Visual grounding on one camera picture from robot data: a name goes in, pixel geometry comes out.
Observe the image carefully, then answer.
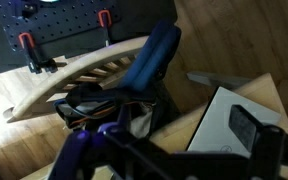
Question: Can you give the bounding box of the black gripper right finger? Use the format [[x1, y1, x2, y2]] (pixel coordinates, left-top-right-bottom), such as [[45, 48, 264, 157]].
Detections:
[[229, 105, 285, 180]]

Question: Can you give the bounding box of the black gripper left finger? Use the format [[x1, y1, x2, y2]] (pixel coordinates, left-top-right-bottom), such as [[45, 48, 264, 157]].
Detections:
[[47, 121, 172, 180]]

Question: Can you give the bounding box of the light wooden chair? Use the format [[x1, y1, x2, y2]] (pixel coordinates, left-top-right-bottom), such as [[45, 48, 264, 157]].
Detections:
[[3, 36, 148, 123]]

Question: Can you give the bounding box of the orange black clamp right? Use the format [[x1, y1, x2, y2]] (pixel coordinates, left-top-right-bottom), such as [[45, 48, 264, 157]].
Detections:
[[98, 9, 112, 46]]

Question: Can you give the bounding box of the orange black clamp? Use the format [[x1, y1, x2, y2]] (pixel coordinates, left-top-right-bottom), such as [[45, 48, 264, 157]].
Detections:
[[18, 32, 42, 74], [98, 9, 112, 46]]

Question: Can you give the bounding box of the orange black clamp left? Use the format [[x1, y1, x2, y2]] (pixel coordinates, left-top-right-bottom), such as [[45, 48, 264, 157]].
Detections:
[[18, 32, 42, 74]]

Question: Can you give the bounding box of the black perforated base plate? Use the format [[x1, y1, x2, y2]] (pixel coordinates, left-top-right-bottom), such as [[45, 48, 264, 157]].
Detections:
[[0, 0, 121, 51]]

